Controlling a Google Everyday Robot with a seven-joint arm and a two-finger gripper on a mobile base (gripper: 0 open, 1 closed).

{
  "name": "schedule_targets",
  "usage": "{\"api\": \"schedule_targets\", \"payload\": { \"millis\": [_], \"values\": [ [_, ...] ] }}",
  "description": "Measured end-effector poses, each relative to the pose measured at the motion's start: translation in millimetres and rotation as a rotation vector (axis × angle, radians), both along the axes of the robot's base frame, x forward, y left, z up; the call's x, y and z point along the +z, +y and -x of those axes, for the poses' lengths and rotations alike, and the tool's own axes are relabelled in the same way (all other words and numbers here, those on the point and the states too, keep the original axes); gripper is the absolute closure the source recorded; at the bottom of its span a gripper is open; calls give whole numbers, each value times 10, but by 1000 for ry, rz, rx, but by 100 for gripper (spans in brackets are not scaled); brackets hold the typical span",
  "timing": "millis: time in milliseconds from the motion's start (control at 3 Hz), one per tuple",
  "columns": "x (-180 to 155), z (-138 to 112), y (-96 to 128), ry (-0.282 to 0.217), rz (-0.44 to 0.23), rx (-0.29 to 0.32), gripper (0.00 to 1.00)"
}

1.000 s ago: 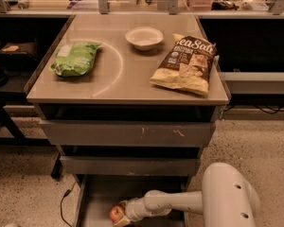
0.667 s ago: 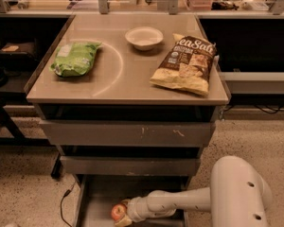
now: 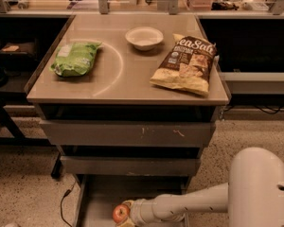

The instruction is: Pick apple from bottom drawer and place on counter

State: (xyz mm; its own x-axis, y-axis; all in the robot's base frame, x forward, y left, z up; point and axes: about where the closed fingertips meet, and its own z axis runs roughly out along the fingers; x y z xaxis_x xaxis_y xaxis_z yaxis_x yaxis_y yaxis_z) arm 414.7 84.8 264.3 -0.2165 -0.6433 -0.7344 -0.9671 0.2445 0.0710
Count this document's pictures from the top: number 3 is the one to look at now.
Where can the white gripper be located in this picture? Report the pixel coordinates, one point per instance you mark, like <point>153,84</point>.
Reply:
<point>138,211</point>

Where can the red apple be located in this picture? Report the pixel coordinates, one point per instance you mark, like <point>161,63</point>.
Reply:
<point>120,213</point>

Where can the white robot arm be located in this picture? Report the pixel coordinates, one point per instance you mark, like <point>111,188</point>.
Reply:
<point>252,197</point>

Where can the open bottom grey drawer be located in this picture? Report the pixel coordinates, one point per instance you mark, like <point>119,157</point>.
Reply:
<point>99,195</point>

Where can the middle grey drawer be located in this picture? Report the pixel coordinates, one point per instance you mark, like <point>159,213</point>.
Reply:
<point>130,166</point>

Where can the top grey drawer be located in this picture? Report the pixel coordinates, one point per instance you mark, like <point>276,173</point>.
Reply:
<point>127,134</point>

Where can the brown sea salt chip bag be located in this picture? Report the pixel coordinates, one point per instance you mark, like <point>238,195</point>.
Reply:
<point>187,66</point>

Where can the green snack bag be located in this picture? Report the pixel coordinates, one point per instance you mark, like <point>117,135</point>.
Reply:
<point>75,59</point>

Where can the white bowl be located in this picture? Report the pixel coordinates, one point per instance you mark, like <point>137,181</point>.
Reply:
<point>144,38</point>

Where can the dark box on shelf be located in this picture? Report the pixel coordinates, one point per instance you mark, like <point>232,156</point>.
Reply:
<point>17,50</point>

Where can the black table leg frame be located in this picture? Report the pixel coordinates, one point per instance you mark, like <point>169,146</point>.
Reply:
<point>18,138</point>

